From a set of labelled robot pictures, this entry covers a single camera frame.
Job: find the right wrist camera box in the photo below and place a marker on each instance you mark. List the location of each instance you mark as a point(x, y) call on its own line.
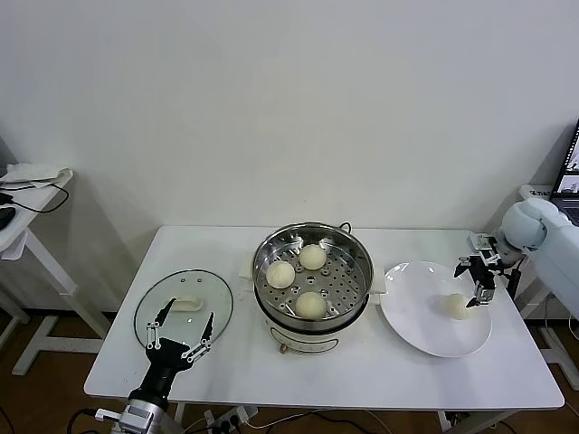
point(481, 244)

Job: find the white table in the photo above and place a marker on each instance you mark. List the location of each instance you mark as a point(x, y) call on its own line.
point(226, 375)

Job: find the black open laptop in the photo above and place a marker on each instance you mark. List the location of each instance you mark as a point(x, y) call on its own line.
point(567, 185)

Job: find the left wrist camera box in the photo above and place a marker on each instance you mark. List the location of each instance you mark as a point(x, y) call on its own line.
point(138, 416)

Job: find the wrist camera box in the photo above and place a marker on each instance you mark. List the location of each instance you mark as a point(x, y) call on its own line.
point(138, 416)
point(481, 244)

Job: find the white round plate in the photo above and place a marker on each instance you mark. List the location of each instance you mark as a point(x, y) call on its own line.
point(407, 316)

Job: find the perforated steel steamer basket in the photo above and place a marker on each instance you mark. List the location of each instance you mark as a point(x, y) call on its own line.
point(339, 289)

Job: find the white power strip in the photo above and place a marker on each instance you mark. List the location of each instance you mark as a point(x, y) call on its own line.
point(233, 417)

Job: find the white steamed baozi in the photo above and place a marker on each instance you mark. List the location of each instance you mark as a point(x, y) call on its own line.
point(310, 305)
point(313, 257)
point(280, 275)
point(458, 308)

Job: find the white crumpled cloth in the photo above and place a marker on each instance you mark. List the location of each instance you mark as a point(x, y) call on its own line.
point(31, 171)

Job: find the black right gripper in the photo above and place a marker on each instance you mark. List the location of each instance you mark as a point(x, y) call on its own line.
point(481, 273)

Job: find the white side desk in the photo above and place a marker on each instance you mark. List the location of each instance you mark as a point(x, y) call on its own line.
point(524, 190)
point(25, 226)

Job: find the round glass pot lid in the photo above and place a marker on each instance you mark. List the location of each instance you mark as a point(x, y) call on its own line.
point(217, 289)

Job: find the black computer mouse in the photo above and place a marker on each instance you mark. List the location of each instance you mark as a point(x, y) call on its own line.
point(5, 217)

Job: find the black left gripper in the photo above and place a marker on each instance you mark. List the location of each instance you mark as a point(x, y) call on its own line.
point(169, 359)

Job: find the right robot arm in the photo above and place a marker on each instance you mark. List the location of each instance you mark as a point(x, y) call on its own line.
point(527, 223)

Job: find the grey monitor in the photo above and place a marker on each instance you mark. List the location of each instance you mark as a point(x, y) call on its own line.
point(3, 153)

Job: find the steel steamer pot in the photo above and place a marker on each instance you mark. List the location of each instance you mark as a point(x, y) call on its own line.
point(307, 339)

